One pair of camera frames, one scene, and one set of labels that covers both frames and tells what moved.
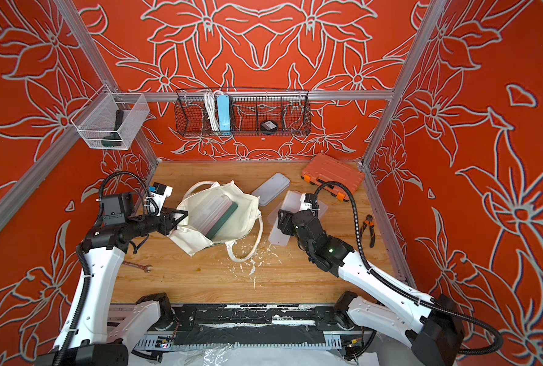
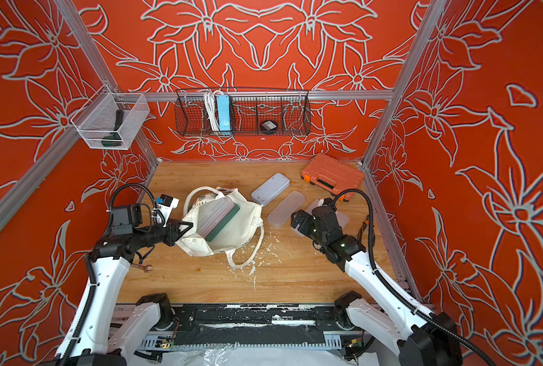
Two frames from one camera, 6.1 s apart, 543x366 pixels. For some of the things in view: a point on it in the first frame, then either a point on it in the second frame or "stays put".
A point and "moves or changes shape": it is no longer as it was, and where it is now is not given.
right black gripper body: (293, 226) → (312, 227)
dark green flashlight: (114, 139) stays put
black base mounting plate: (254, 327) stays put
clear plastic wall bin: (111, 120) stays put
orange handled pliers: (368, 221) stays put
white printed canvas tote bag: (218, 215) moves or changes shape
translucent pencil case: (277, 237) → (342, 219)
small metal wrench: (146, 268) stays put
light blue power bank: (223, 113) stays put
